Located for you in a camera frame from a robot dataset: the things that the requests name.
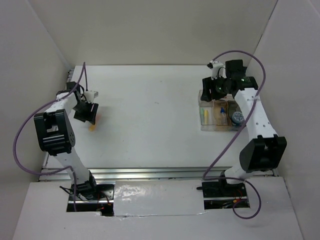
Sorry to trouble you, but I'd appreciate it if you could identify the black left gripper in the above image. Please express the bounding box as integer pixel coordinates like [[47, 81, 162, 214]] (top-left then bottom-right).
[[73, 99, 99, 125]]

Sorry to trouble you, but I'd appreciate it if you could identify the clear compartment organizer box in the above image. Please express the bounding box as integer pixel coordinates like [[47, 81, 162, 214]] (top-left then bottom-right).
[[198, 90, 242, 132]]

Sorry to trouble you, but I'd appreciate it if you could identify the yellow translucent highlighter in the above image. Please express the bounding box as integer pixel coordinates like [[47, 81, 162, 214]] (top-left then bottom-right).
[[203, 109, 210, 125]]

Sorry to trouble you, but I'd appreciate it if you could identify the clear blue cap glue bottle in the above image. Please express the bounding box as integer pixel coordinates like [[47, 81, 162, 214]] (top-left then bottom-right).
[[220, 107, 228, 126]]

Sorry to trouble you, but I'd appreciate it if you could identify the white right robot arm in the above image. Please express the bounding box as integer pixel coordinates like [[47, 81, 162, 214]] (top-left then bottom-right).
[[201, 59, 287, 196]]

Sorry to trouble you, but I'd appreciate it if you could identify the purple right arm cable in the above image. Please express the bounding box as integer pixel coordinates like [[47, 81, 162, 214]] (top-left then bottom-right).
[[202, 50, 267, 220]]

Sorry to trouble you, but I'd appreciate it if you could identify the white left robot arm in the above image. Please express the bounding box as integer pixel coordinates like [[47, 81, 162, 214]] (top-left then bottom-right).
[[33, 81, 99, 200]]

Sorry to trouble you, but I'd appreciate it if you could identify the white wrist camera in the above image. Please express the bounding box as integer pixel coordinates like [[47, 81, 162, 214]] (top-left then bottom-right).
[[207, 60, 226, 80], [84, 90, 99, 103]]

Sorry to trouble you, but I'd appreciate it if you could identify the white taped front panel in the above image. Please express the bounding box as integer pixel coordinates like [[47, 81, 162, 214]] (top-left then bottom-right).
[[113, 180, 205, 217]]

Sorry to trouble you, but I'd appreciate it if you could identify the green translucent highlighter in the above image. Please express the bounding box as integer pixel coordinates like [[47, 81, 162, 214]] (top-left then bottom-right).
[[199, 107, 205, 125]]

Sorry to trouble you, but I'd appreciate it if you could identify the aluminium table edge rail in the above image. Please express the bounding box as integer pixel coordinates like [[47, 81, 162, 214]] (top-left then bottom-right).
[[39, 167, 273, 183]]

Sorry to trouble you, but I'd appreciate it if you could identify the orange pink highlighter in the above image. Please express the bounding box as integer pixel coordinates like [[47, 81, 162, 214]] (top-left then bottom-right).
[[88, 113, 102, 132]]

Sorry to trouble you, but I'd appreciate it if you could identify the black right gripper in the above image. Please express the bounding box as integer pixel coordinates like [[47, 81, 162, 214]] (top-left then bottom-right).
[[200, 73, 231, 102]]

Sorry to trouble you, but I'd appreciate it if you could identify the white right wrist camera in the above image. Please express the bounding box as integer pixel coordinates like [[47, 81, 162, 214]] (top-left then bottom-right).
[[207, 60, 226, 80]]

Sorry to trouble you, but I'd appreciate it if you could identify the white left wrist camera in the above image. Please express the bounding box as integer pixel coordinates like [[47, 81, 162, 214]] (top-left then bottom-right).
[[84, 90, 99, 103]]

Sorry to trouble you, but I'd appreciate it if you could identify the left side aluminium rail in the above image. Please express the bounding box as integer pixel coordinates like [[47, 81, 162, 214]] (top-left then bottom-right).
[[42, 69, 75, 169]]

